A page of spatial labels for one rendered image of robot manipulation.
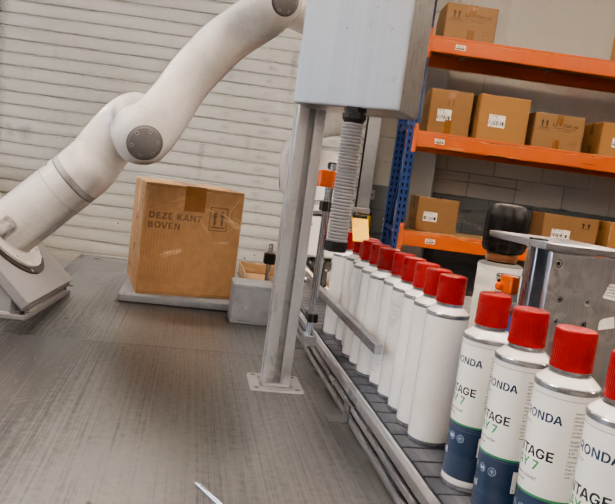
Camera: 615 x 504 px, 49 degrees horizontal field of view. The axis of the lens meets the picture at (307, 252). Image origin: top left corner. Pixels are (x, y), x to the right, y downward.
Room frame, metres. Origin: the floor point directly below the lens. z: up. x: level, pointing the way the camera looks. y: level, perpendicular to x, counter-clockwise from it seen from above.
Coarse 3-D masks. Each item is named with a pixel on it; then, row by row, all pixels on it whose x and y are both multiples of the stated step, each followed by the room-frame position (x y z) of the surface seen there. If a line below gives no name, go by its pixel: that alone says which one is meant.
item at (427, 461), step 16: (304, 288) 1.82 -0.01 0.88; (304, 304) 1.58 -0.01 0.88; (320, 304) 1.61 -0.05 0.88; (320, 320) 1.42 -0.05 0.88; (320, 336) 1.28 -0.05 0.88; (336, 352) 1.17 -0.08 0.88; (352, 368) 1.08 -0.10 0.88; (368, 384) 1.00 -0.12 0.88; (368, 400) 0.92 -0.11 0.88; (384, 400) 0.93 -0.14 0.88; (384, 416) 0.86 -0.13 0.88; (400, 432) 0.81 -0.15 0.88; (416, 448) 0.77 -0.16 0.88; (432, 448) 0.77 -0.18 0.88; (416, 464) 0.72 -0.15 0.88; (432, 464) 0.72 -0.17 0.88; (432, 480) 0.68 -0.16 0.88; (448, 496) 0.65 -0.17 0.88; (464, 496) 0.65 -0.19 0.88
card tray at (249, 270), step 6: (240, 264) 2.21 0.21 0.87; (246, 264) 2.27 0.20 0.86; (252, 264) 2.28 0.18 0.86; (258, 264) 2.28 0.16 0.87; (264, 264) 2.28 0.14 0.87; (240, 270) 2.18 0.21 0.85; (246, 270) 2.27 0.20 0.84; (252, 270) 2.28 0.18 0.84; (258, 270) 2.28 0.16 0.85; (264, 270) 2.28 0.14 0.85; (270, 270) 2.29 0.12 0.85; (240, 276) 2.15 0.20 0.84; (246, 276) 1.98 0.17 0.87; (252, 276) 2.20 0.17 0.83; (258, 276) 2.22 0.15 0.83; (264, 276) 2.24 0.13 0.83; (270, 276) 2.25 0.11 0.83
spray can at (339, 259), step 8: (352, 240) 1.29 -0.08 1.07; (352, 248) 1.29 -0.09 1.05; (336, 256) 1.29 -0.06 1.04; (344, 256) 1.28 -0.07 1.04; (336, 264) 1.29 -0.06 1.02; (344, 264) 1.28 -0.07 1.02; (336, 272) 1.29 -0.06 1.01; (336, 280) 1.28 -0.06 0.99; (336, 288) 1.28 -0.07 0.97; (336, 296) 1.28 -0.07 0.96; (328, 312) 1.29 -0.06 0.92; (328, 320) 1.29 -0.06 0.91; (336, 320) 1.28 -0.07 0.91; (328, 328) 1.29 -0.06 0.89; (336, 328) 1.28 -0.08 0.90
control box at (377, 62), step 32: (320, 0) 1.02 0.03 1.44; (352, 0) 1.00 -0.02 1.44; (384, 0) 0.98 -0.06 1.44; (416, 0) 0.97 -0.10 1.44; (320, 32) 1.02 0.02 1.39; (352, 32) 1.00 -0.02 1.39; (384, 32) 0.98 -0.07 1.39; (416, 32) 0.98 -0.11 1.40; (320, 64) 1.02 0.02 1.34; (352, 64) 1.00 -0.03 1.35; (384, 64) 0.98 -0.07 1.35; (416, 64) 1.00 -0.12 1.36; (320, 96) 1.02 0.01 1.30; (352, 96) 0.99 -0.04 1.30; (384, 96) 0.97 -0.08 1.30; (416, 96) 1.02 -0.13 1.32
